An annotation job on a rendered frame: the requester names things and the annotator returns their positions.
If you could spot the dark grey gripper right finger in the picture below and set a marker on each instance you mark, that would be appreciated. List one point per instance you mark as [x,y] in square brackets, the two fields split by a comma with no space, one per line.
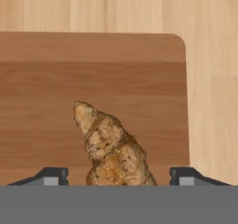
[185,174]

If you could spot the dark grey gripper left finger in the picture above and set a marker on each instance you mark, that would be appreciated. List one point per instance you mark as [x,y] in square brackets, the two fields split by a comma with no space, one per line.
[52,174]

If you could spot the brown wooden cutting board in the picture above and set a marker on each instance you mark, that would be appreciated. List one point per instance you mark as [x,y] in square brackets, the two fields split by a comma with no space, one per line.
[93,79]

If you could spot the golden brown croissant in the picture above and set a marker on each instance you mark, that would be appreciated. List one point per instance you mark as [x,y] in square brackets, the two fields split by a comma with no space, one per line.
[114,153]

